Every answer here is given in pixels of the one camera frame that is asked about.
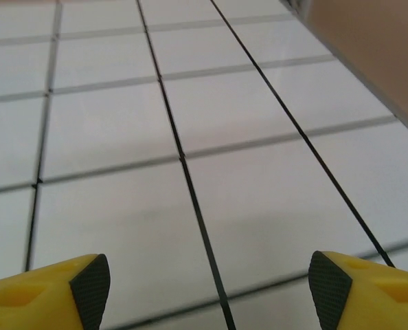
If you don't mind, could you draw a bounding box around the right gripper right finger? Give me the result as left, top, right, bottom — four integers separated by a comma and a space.
308, 250, 408, 330

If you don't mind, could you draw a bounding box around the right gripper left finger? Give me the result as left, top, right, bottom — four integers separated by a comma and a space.
0, 253, 111, 330

